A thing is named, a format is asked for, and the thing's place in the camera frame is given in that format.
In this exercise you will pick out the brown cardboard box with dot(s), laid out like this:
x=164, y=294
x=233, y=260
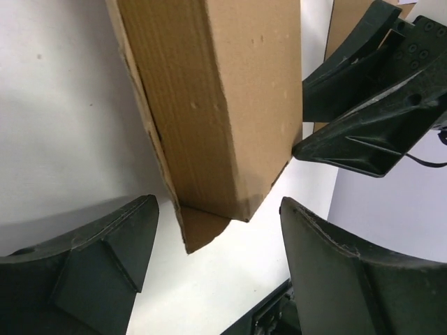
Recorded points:
x=219, y=88

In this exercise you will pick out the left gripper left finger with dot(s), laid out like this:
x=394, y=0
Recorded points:
x=84, y=281

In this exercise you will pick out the flat cardboard stack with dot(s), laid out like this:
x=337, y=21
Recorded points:
x=345, y=16

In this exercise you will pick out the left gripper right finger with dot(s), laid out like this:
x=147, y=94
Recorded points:
x=344, y=284

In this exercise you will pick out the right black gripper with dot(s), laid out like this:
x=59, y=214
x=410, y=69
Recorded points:
x=373, y=137

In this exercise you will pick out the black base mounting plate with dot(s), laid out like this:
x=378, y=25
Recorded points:
x=276, y=314

